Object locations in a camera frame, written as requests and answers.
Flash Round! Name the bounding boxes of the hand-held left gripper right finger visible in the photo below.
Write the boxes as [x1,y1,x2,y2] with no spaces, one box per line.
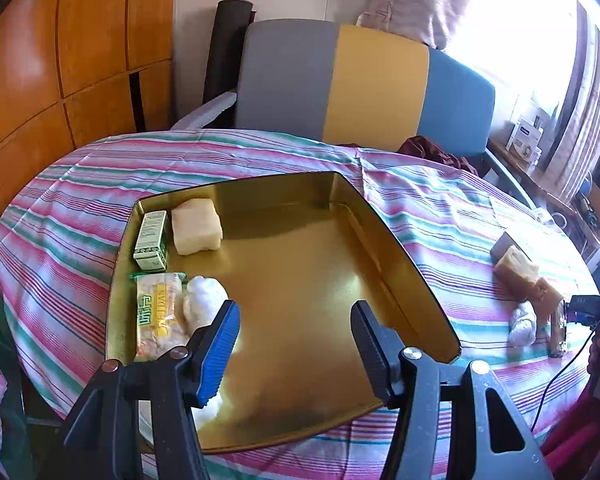
[351,300,553,480]

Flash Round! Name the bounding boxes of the green small box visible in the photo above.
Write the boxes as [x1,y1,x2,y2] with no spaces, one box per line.
[132,210,170,273]

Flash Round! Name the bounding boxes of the grey flat packet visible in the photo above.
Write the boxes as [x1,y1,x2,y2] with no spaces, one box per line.
[491,231,526,263]

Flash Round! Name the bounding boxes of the gold tin tray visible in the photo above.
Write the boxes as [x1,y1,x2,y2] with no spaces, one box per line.
[104,171,462,456]

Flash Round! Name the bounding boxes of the wooden side desk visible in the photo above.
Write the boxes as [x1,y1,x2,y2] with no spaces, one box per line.
[487,137,600,261]

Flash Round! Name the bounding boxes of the person's right forearm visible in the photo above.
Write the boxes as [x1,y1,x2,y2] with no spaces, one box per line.
[540,332,600,480]

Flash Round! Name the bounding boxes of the striped tablecloth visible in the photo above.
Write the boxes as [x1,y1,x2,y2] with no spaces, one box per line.
[0,129,600,480]

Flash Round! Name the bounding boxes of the brown cake block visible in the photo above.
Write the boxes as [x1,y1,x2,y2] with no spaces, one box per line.
[530,277,563,323]

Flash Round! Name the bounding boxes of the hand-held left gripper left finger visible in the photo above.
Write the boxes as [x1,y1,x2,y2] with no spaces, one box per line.
[55,300,241,480]

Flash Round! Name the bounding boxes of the black rolled mat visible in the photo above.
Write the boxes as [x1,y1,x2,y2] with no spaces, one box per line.
[202,0,255,108]

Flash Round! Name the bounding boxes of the pale beige cake block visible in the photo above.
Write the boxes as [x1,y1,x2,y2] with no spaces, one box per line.
[171,199,224,256]

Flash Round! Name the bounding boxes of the black cable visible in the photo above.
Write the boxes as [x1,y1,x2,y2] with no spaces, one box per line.
[530,330,600,431]

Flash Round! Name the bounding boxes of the grey yellow blue chair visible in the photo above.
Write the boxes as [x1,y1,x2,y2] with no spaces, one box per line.
[170,19,536,211]

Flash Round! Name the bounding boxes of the yellow snack packet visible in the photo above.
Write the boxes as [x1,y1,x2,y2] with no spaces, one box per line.
[130,271,188,363]

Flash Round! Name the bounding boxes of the striped side curtain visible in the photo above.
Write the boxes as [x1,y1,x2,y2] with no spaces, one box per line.
[545,5,600,201]

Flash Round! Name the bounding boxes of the white printed box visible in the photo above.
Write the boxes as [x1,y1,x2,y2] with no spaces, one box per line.
[506,117,546,161]

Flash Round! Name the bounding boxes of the dark red cloth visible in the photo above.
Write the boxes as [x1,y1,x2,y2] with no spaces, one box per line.
[397,136,486,176]

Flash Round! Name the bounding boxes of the wooden wardrobe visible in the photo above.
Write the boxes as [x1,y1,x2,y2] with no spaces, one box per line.
[0,0,181,241]

